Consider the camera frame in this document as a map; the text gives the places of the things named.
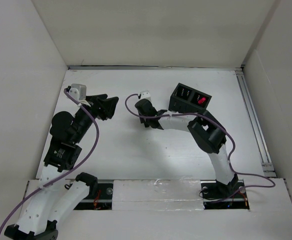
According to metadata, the right aluminium rail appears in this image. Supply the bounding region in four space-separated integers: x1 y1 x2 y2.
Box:
235 70 277 178

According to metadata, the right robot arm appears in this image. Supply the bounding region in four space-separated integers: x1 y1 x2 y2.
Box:
134 99 238 197

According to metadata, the aluminium rail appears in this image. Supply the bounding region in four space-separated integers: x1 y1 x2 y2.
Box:
68 65 243 71
235 70 277 178

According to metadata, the front mounting rail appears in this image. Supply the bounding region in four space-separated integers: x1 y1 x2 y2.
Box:
75 179 250 212

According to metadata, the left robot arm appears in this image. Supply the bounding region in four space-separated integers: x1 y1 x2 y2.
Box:
4 94 119 240

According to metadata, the black two-compartment organizer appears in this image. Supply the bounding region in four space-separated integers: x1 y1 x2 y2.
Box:
168 83 212 113

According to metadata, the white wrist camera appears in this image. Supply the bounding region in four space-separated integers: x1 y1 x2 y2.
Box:
138 90 152 102
66 83 87 102

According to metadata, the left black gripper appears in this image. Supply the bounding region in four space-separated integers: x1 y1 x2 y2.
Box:
72 93 118 143

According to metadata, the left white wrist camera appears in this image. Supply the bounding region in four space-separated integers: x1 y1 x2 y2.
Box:
66 83 87 102

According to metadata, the back aluminium rail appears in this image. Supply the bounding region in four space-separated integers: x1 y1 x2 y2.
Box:
68 65 243 71

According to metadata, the black highlighter pink cap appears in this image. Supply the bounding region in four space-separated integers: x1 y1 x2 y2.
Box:
197 97 206 105

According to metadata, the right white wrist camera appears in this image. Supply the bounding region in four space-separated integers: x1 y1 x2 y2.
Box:
138 90 152 102

